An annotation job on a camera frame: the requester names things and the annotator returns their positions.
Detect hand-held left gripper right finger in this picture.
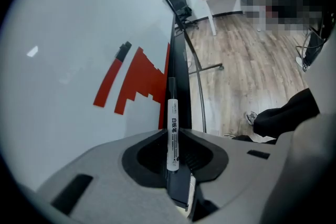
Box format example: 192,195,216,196
181,128,287,224

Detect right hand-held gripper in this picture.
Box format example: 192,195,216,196
261,34,336,224

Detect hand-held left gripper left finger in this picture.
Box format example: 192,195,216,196
35,128,190,224

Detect white black whiteboard marker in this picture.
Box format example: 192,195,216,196
166,77,181,173

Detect large white whiteboard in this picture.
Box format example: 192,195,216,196
5,0,176,192

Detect person's black trousers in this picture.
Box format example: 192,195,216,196
232,88,321,145

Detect person's right sneaker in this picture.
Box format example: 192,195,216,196
245,110,259,126

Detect red strip sticker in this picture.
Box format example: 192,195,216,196
93,41,132,108

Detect red stepped sticker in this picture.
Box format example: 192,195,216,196
114,43,171,116

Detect black office chair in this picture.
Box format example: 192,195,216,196
167,0,200,31

